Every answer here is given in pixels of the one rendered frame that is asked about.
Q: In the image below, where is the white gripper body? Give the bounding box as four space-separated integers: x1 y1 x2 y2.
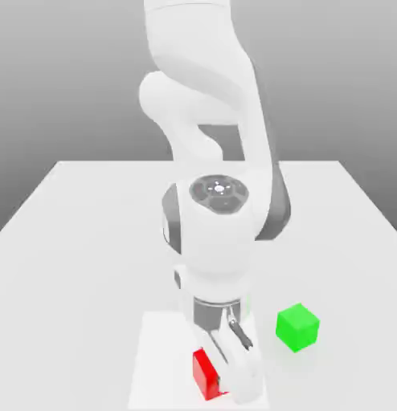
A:
194 315 268 405

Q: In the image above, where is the small red cube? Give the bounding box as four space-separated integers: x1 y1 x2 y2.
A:
191 348 231 402

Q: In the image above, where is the small green cube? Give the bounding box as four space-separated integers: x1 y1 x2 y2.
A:
275 302 321 353

